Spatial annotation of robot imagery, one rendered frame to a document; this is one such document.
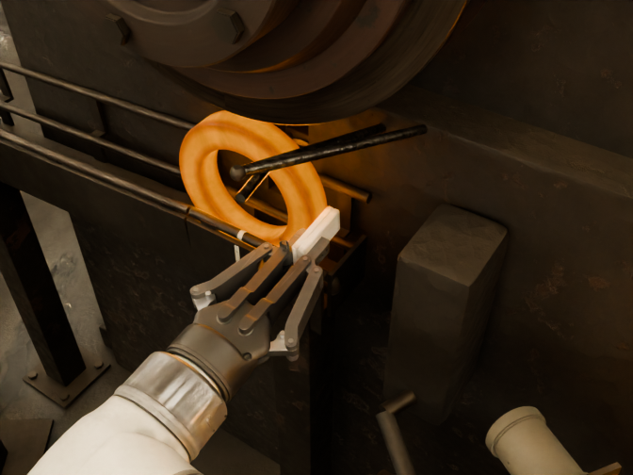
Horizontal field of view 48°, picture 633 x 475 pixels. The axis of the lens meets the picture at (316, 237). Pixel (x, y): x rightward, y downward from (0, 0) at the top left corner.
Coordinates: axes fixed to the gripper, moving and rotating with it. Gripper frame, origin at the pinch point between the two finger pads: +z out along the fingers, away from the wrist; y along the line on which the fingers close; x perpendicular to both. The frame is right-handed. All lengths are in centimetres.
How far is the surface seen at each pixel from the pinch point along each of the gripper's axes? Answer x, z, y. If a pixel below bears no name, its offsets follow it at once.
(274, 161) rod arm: 16.0, -6.3, 0.8
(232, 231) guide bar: -3.0, -2.0, -10.3
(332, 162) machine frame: 3.0, 8.1, -3.0
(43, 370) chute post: -73, -9, -68
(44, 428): -73, -18, -57
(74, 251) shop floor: -77, 20, -91
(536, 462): -4.2, -9.0, 28.9
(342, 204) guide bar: -1.4, 6.7, -1.0
